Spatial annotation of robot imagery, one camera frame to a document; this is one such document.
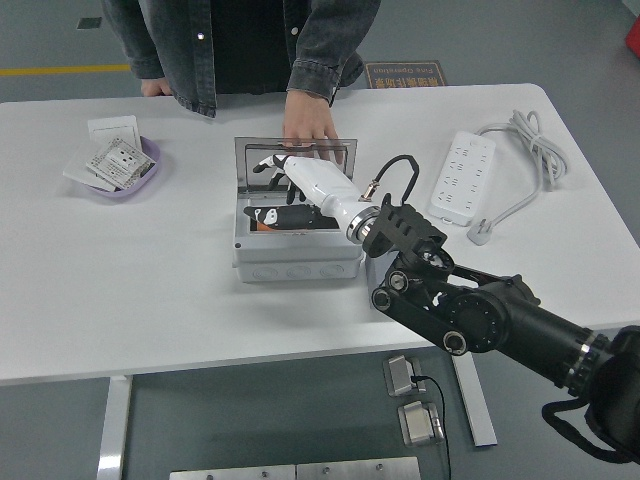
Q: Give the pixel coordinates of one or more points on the person's right hand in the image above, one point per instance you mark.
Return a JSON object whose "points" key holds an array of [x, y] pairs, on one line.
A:
{"points": [[156, 87]]}

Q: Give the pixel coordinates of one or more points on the person's left hand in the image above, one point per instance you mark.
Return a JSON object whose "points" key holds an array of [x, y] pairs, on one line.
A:
{"points": [[307, 120]]}

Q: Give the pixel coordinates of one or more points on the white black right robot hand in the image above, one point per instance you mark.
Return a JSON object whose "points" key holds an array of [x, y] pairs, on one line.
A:
{"points": [[325, 185]]}

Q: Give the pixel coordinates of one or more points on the orange cylinder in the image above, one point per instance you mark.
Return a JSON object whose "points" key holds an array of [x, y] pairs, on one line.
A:
{"points": [[263, 227]]}

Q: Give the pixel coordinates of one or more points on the grey junction box clear lid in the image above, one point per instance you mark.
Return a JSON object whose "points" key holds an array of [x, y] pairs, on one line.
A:
{"points": [[295, 260]]}

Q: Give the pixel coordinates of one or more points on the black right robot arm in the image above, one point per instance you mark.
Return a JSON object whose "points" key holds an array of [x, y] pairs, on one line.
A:
{"points": [[500, 315]]}

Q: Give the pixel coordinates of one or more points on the person's right forearm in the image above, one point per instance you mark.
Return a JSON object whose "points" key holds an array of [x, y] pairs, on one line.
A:
{"points": [[135, 45]]}

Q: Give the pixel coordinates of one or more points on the person's left forearm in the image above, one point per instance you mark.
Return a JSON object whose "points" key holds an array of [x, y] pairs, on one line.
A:
{"points": [[325, 60]]}

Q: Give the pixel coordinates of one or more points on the purple tray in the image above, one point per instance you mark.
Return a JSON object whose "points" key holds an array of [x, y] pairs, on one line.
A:
{"points": [[151, 150]]}

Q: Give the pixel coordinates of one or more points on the printed white socket panel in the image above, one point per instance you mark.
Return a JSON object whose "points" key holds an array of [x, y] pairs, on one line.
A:
{"points": [[117, 162]]}

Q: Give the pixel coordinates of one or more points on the person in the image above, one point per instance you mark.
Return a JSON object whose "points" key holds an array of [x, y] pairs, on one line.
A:
{"points": [[240, 45]]}

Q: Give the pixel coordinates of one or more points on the brown floor sign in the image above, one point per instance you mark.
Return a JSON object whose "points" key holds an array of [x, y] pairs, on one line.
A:
{"points": [[407, 75]]}

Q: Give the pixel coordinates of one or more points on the white plate under panel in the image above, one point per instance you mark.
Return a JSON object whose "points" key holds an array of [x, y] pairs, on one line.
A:
{"points": [[75, 170]]}

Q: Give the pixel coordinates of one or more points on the red object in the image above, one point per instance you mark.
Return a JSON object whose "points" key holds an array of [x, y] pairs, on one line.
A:
{"points": [[634, 25]]}

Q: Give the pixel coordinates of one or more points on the plain white switch plate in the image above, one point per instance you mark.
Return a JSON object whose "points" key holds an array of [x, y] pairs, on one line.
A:
{"points": [[112, 127]]}

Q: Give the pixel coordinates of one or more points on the metal base plate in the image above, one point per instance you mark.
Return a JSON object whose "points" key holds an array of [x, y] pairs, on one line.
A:
{"points": [[357, 470], [232, 473]]}

